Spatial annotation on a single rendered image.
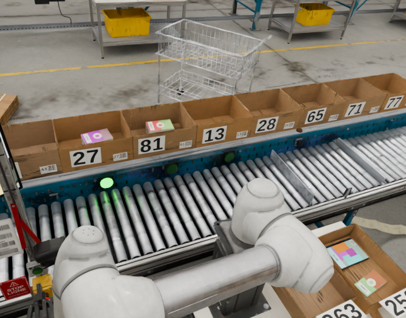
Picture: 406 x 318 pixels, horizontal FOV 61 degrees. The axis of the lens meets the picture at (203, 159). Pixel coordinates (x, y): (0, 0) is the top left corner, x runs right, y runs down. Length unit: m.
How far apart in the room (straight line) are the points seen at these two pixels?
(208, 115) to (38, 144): 1.10
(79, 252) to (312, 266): 0.62
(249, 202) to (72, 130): 1.38
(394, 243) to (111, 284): 2.83
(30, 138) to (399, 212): 3.08
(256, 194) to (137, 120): 1.31
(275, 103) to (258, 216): 1.67
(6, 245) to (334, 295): 1.41
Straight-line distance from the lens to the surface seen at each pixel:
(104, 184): 2.03
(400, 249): 3.33
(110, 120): 2.22
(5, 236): 1.43
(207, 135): 2.14
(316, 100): 2.95
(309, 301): 1.76
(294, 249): 1.04
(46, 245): 1.45
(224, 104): 2.45
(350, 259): 1.96
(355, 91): 3.20
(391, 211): 3.62
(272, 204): 1.12
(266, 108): 2.68
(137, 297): 0.77
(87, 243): 0.81
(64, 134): 2.23
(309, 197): 2.18
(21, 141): 2.24
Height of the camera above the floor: 2.21
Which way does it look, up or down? 39 degrees down
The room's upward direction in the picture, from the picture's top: 7 degrees clockwise
